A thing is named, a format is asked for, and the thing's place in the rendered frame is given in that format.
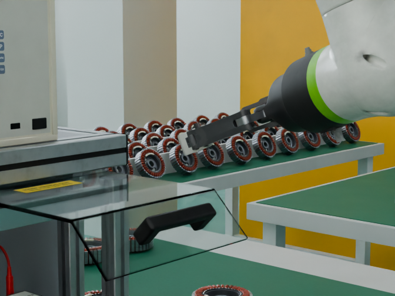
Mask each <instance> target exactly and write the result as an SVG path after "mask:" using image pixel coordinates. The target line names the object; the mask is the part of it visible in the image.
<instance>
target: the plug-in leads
mask: <svg viewBox="0 0 395 296"><path fill-rule="evenodd" d="M0 249H1V250H2V251H3V253H4V255H5V257H6V260H7V264H8V266H7V276H6V295H10V294H14V278H13V275H12V270H11V265H10V260H9V257H8V255H7V253H6V251H5V249H4V248H3V247H2V246H1V245H0Z"/></svg>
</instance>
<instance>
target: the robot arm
mask: <svg viewBox="0 0 395 296"><path fill-rule="evenodd" d="M316 3H317V6H318V8H319V11H320V13H321V16H322V18H323V22H324V26H325V28H326V32H327V36H328V39H329V43H330V44H329V45H327V46H325V47H324V48H321V49H319V50H318V51H315V52H313V51H312V50H311V49H310V47H307V48H305V54H304V55H305V56H304V57H302V58H300V59H298V60H296V61H294V62H293V63H292V64H291V65H290V66H289V67H288V68H287V69H286V71H285V73H284V74H283V75H281V76H279V77H278V78H277V79H276V80H275V81H274V82H273V83H272V85H271V87H270V90H269V95H268V96H266V97H263V98H261V99H260V100H259V101H258V102H256V103H253V104H251V105H248V106H245V107H243V108H242V109H241V110H240V111H239V112H237V113H235V114H233V115H230V116H228V117H224V118H223V119H220V120H217V121H215V122H212V123H209V124H207V125H200V123H195V124H193V125H194V127H195V128H194V129H191V130H189V131H187V132H184V133H182V134H180V135H178V139H179V143H180V145H181V148H182V151H183V154H184V155H185V156H187V155H189V154H192V153H194V152H197V151H200V150H202V149H205V148H207V147H210V146H212V143H214V142H217V141H220V140H222V139H225V138H228V137H230V136H234V135H236V134H239V133H241V132H245V131H249V132H251V133H253V132H256V131H258V130H261V129H264V128H267V127H269V128H272V127H275V126H278V125H281V127H283V128H284V129H286V130H288V131H291V132H304V131H309V132H313V133H320V134H322V133H323V134H326V132H329V131H331V132H332V134H334V136H335V139H336V142H337V143H338V142H341V141H344V137H343V134H342V128H343V127H342V126H345V125H348V126H349V125H350V124H351V123H353V122H356V121H359V120H362V119H366V118H370V117H378V116H384V117H393V116H395V0H316ZM255 107H256V108H255ZM253 108H255V109H254V113H253V114H251V112H250V110H251V109H253ZM256 120H257V123H258V125H259V126H258V127H257V126H255V123H254V121H256Z"/></svg>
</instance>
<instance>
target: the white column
mask: <svg viewBox="0 0 395 296"><path fill-rule="evenodd" d="M65 13H66V67H67V95H68V127H70V128H75V129H85V130H93V129H95V128H96V127H98V126H103V127H106V128H107V129H109V130H111V131H112V130H114V131H118V128H119V127H120V126H122V125H123V124H125V123H132V124H134V125H135V126H136V127H144V126H145V124H147V123H148V122H150V121H151V120H157V121H159V122H161V123H162V124H163V125H166V124H167V123H168V121H170V120H171V119H173V118H174V117H177V26H176V0H65Z"/></svg>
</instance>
